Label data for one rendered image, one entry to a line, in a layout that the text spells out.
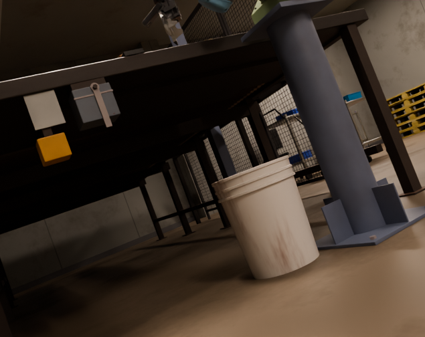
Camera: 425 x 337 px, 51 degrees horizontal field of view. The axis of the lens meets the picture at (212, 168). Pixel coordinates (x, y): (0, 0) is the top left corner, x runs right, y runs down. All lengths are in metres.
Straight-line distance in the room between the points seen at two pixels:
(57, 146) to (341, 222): 1.02
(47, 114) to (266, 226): 0.82
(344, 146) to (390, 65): 8.48
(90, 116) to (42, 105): 0.16
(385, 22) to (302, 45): 8.42
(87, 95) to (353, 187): 0.99
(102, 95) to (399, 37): 8.69
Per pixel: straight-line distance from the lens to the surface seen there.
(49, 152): 1.52
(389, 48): 10.08
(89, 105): 1.58
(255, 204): 1.50
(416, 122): 8.73
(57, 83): 1.61
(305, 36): 1.72
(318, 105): 1.67
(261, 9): 1.83
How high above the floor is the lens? 0.34
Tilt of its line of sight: 3 degrees up
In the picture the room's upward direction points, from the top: 21 degrees counter-clockwise
